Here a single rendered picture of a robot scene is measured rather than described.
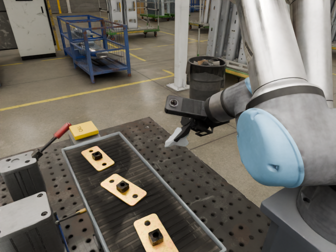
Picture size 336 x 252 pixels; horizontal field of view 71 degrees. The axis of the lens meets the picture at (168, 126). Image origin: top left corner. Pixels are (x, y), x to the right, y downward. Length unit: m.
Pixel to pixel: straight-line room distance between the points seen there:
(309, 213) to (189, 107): 0.34
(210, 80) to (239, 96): 2.39
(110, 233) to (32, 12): 6.57
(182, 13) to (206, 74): 1.30
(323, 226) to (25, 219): 0.52
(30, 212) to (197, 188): 0.74
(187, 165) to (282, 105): 0.91
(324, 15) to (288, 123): 0.32
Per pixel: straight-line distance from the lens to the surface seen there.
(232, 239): 0.96
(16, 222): 0.53
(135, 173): 0.47
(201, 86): 2.96
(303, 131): 0.35
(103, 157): 0.52
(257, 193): 2.17
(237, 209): 1.05
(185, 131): 0.65
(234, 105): 0.55
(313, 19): 0.60
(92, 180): 0.47
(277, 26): 0.46
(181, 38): 3.92
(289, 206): 0.54
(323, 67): 0.58
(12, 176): 0.77
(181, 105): 0.61
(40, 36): 6.87
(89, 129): 0.64
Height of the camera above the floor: 1.47
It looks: 30 degrees down
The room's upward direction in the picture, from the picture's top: straight up
